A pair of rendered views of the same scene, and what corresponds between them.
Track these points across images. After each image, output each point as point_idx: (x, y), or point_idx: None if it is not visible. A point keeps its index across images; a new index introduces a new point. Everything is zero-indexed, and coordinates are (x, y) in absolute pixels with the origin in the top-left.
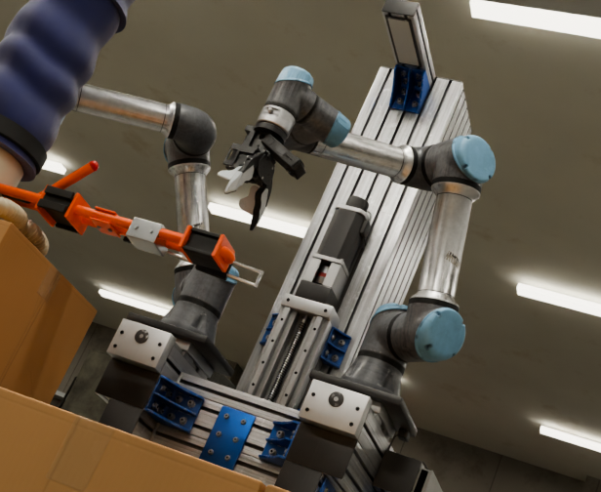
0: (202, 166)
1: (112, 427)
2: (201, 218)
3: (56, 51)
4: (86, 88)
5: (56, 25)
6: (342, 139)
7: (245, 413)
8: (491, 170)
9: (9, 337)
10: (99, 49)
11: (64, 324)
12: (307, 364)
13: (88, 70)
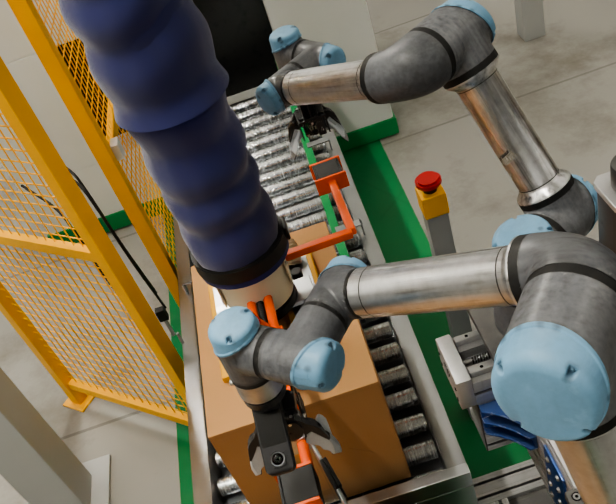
0: (466, 84)
1: (477, 426)
2: (504, 145)
3: (177, 200)
4: (291, 89)
5: (157, 180)
6: (324, 392)
7: (556, 470)
8: (584, 420)
9: (298, 457)
10: (211, 151)
11: (348, 414)
12: None
13: (217, 185)
